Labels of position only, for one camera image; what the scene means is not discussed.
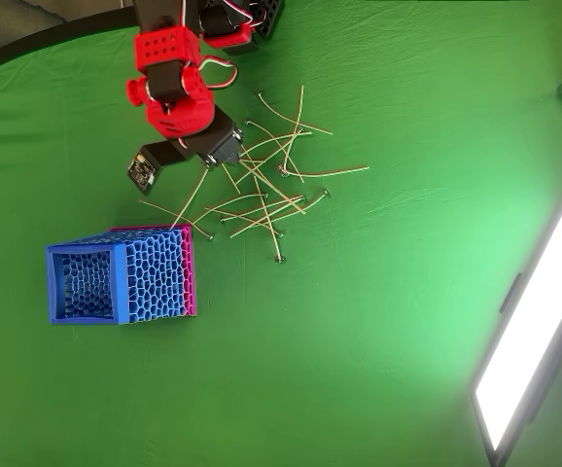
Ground green cloth with black rim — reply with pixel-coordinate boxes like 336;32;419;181
0;0;562;467

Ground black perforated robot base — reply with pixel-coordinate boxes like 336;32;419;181
249;0;286;40

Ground red white servo cable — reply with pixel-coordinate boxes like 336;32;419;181
196;54;240;91

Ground blue magenta lattice basket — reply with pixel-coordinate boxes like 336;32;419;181
45;224;199;326

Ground white LED light panel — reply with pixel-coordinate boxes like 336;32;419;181
469;192;562;467

